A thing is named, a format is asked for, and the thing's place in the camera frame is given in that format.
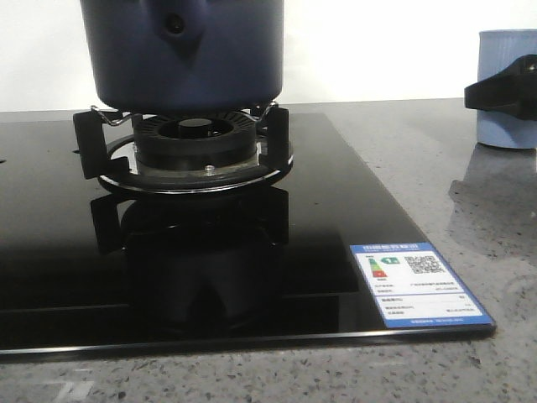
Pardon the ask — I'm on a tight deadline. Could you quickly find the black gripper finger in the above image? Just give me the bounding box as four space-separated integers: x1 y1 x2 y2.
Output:
464 55 536 119

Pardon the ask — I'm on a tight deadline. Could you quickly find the light blue ribbed cup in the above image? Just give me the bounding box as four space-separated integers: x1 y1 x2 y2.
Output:
477 29 536 149

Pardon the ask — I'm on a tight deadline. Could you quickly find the dark blue cooking pot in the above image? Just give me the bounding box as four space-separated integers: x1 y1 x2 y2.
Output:
80 1 284 114

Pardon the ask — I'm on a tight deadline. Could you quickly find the black metal pot support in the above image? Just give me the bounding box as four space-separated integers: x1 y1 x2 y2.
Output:
73 102 294 195

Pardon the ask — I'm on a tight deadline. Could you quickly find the blue white energy label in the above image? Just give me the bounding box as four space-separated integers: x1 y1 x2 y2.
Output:
350 243 493 328

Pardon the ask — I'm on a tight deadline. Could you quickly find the black round gas burner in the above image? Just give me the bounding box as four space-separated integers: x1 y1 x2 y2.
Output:
133 112 257 177

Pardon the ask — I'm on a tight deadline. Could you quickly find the black glass gas cooktop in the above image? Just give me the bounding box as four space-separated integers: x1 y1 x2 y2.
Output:
1 113 496 360

